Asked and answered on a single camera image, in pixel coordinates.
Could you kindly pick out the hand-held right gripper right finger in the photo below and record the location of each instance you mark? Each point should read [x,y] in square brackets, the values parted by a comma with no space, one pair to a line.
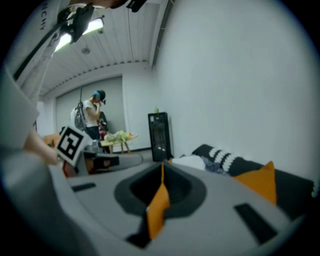
[220,212]

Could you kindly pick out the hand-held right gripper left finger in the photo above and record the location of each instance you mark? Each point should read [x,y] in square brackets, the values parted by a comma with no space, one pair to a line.
[105,207]

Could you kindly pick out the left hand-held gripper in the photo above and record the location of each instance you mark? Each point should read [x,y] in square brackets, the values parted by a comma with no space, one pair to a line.
[70,145]

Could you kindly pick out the orange cushion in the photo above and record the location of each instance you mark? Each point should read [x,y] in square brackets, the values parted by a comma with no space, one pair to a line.
[158,212]

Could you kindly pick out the person's left forearm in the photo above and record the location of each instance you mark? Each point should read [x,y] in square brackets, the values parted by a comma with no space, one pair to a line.
[40,147]

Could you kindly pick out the yellow round side table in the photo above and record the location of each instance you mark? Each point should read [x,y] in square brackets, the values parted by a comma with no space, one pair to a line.
[120,142]

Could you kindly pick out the bunch of pale flowers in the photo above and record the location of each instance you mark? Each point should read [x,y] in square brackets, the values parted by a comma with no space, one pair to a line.
[117,136]

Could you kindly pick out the black tower cabinet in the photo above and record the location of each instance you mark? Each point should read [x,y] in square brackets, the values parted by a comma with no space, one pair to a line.
[160,137]

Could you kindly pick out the blue checked cloth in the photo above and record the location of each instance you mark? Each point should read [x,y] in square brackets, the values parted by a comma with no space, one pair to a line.
[215,166]

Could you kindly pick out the small green bottle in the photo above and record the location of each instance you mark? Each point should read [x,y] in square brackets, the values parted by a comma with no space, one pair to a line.
[156,110]

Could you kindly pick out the white crumpled cloth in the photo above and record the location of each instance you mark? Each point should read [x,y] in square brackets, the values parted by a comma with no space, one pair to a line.
[190,162]

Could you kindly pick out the round ceiling smoke detector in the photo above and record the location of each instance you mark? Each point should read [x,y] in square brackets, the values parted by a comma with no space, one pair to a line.
[85,50]

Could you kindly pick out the person's white shirt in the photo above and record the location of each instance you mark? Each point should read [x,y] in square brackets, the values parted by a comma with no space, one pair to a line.
[32,75]

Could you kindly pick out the long ceiling light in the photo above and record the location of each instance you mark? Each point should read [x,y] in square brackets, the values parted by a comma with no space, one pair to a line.
[95,26]

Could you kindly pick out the black head-worn camera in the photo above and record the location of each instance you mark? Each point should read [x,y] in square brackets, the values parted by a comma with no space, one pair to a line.
[136,5]

